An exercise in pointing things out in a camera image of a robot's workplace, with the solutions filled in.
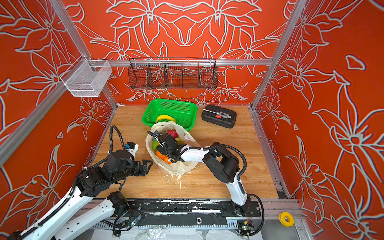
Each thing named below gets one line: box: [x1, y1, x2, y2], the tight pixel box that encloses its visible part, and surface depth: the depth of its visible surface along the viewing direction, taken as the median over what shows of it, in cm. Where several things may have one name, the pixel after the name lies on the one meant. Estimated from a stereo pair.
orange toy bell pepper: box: [155, 150, 166, 160], surface depth 86 cm
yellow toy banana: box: [155, 114, 176, 123], surface depth 112 cm
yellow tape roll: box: [278, 212, 295, 227], surface depth 71 cm
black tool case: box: [201, 104, 237, 129], surface depth 106 cm
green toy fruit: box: [152, 140, 159, 151], surface depth 92 cm
